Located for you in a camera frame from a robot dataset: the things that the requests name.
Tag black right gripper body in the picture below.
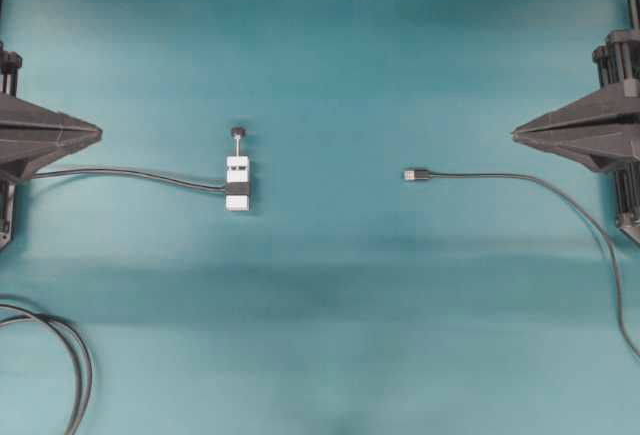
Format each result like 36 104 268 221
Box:
592 29 639 96

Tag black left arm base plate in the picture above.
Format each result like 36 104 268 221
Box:
0 180 16 250

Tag black female USB connector cable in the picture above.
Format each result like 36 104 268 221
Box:
29 167 250 198

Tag grey looped cable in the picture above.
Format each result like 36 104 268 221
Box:
0 295 95 435

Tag white clamp with screw knob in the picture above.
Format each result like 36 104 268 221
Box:
225 126 251 212

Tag black male USB cable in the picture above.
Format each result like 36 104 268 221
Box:
402 167 640 359

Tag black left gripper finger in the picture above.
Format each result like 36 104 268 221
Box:
1 132 102 181
1 93 102 138

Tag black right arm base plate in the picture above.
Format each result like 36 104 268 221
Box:
612 162 640 245

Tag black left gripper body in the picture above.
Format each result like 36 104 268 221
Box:
0 43 23 95

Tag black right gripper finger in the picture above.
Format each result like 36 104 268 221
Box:
512 85 639 135
513 127 639 171

